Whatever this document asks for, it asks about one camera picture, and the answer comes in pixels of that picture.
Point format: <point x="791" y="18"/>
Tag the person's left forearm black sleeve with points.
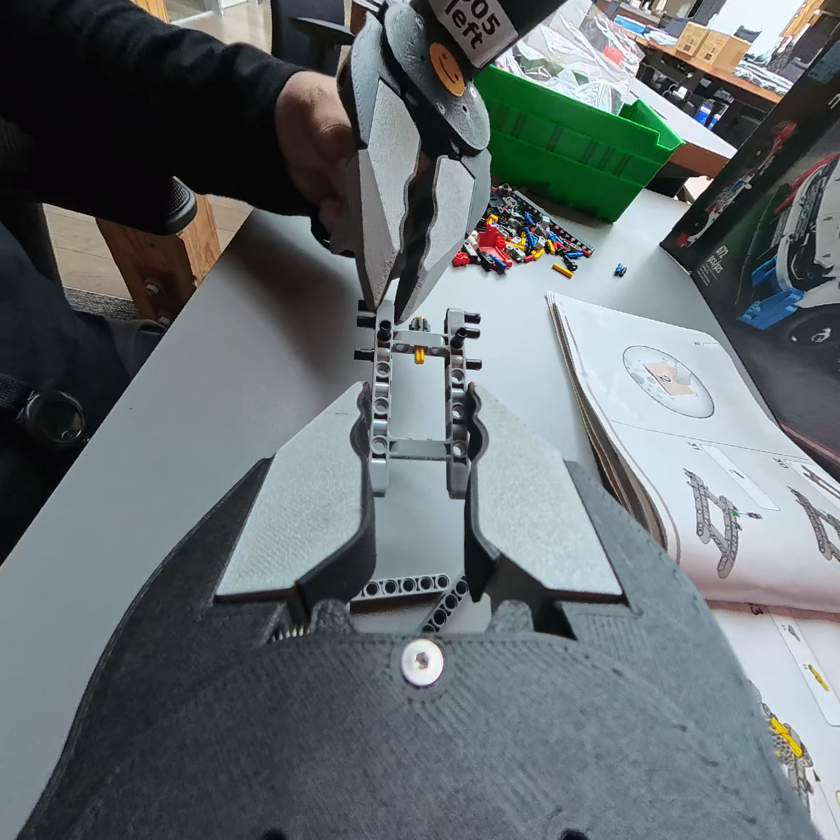
<point x="131" y="98"/>

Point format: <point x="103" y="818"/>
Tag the person's left hand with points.
<point x="315" y="138"/>

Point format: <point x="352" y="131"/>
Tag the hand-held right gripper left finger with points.
<point x="308" y="512"/>

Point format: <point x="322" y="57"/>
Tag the white instruction booklet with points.
<point x="781" y="709"/>

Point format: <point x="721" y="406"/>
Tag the clear plastic bags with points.
<point x="577" y="52"/>

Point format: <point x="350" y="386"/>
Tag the cardboard box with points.
<point x="693" y="38"/>
<point x="728" y="52"/>

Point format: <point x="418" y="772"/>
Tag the green plastic bin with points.
<point x="564" y="157"/>

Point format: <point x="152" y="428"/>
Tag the grey Lego Technic beams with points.
<point x="446" y="604"/>

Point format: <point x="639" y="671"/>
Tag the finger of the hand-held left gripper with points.
<point x="384" y="197"/>
<point x="453" y="210"/>

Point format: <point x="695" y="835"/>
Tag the open lego instruction booklet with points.
<point x="656" y="459"/>

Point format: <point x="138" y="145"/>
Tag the grey lego frame assembly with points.
<point x="384" y="394"/>

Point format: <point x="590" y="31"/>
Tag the black lego set box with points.
<point x="774" y="249"/>

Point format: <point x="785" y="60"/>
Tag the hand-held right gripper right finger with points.
<point x="538" y="512"/>

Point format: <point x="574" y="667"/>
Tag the pile of loose lego pieces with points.
<point x="505" y="236"/>

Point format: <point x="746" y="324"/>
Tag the person's legs dark trousers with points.
<point x="59" y="341"/>

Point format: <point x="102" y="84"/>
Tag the wooden table leg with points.
<point x="164" y="262"/>

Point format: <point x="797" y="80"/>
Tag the yellow lego piece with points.
<point x="563" y="270"/>

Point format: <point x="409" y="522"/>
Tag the wooden background table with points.
<point x="715" y="79"/>

